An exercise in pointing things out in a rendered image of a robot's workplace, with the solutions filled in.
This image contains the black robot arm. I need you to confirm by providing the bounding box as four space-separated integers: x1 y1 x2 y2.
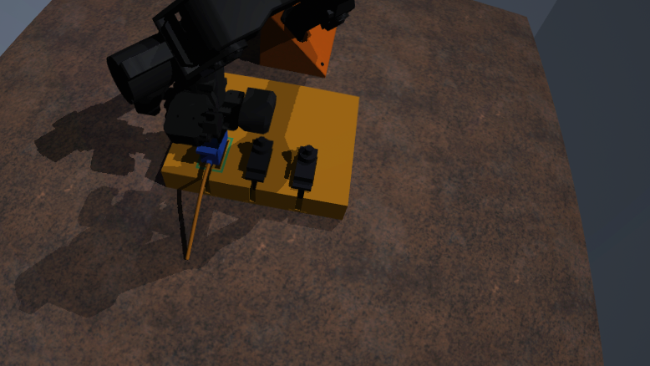
107 0 355 146

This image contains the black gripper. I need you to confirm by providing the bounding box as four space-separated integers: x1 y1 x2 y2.
134 67 277 144

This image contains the orange rectangular deck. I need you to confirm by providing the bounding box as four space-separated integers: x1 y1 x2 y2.
161 73 359 220

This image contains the blue micro servo with cable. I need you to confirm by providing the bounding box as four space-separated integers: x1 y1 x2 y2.
185 132 228 260

